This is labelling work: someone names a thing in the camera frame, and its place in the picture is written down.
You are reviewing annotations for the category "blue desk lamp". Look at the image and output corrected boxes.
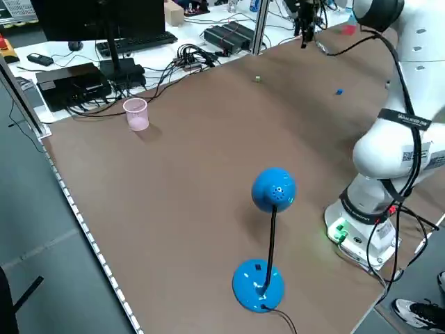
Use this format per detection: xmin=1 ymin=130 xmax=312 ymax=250
xmin=232 ymin=167 xmax=298 ymax=314

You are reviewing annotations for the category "black keyboard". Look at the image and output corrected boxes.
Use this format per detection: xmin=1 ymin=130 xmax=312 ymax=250
xmin=96 ymin=31 xmax=179 ymax=58

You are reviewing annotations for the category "brown cardboard box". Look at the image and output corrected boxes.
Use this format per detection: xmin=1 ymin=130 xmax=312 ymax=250
xmin=163 ymin=1 xmax=185 ymax=27

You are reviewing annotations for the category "person's shoe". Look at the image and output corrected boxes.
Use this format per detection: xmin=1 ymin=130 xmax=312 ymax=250
xmin=391 ymin=297 xmax=445 ymax=330

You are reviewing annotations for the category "black handheld device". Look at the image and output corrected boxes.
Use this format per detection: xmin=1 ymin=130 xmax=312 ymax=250
xmin=26 ymin=51 xmax=55 ymax=67

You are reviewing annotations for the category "black usb hub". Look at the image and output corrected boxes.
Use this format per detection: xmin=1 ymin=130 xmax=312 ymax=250
xmin=172 ymin=43 xmax=222 ymax=72

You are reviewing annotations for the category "black computer monitor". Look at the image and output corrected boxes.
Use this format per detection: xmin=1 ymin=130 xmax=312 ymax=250
xmin=30 ymin=0 xmax=166 ymax=83

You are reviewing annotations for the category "black finned power supply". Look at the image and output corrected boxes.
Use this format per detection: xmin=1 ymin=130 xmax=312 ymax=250
xmin=204 ymin=24 xmax=252 ymax=56
xmin=222 ymin=20 xmax=261 ymax=45

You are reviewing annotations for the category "pink plastic cup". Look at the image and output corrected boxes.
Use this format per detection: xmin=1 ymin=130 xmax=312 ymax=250
xmin=122 ymin=98 xmax=150 ymax=132

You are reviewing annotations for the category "aluminium frame bar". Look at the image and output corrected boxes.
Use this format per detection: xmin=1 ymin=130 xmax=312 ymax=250
xmin=0 ymin=55 xmax=53 ymax=140

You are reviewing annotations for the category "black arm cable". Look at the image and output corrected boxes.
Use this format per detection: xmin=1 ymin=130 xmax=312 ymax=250
xmin=314 ymin=26 xmax=441 ymax=292

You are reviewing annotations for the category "aluminium profile post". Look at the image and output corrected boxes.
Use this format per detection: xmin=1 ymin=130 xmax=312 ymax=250
xmin=250 ymin=0 xmax=271 ymax=56

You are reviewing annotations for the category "black electronics box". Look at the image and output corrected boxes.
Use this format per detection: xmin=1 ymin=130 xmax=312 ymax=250
xmin=35 ymin=62 xmax=113 ymax=113

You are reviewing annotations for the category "black lamp cable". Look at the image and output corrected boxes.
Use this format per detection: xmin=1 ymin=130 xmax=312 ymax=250
xmin=260 ymin=304 xmax=298 ymax=334

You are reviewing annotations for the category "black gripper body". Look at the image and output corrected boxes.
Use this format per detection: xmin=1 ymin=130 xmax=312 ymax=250
xmin=297 ymin=0 xmax=319 ymax=18

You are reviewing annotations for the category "red emergency stop button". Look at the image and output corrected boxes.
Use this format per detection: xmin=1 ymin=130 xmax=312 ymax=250
xmin=0 ymin=34 xmax=19 ymax=64

